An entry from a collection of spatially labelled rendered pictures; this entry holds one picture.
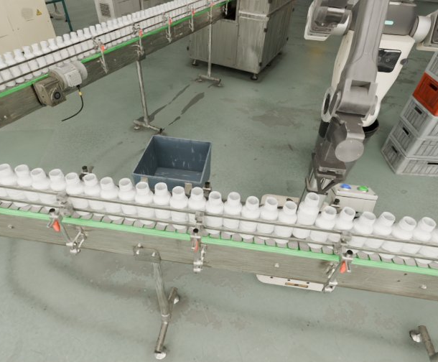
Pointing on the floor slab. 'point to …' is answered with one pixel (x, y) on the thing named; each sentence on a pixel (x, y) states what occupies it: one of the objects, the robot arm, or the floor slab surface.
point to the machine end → (245, 36)
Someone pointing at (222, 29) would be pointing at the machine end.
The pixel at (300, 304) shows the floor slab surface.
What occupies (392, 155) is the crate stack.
